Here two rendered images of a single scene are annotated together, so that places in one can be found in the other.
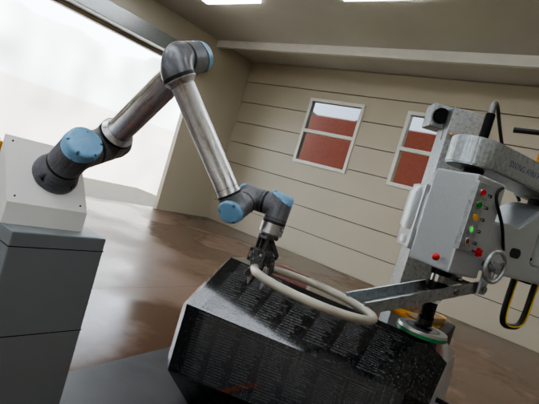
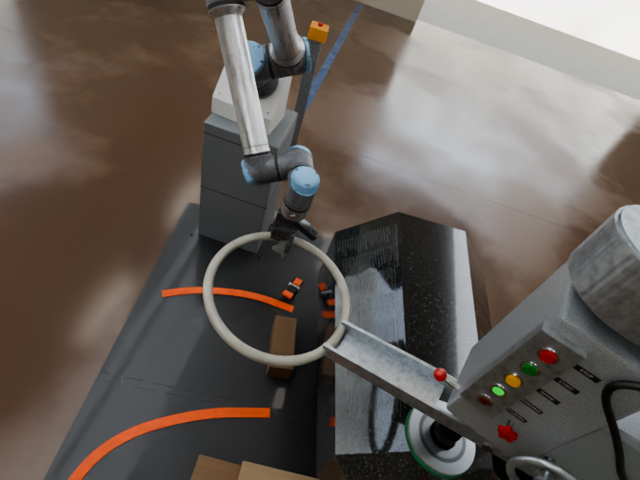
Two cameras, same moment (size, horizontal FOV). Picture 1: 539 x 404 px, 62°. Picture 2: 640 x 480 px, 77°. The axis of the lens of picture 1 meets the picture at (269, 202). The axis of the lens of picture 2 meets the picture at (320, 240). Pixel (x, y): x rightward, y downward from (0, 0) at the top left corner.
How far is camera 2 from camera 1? 1.63 m
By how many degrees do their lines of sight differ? 62
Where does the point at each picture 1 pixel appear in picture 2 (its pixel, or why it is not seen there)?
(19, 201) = (221, 98)
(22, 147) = not seen: hidden behind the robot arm
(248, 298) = (363, 260)
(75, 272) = not seen: hidden behind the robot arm
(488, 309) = not seen: outside the picture
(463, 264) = (482, 424)
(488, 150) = (627, 286)
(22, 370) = (228, 215)
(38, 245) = (223, 137)
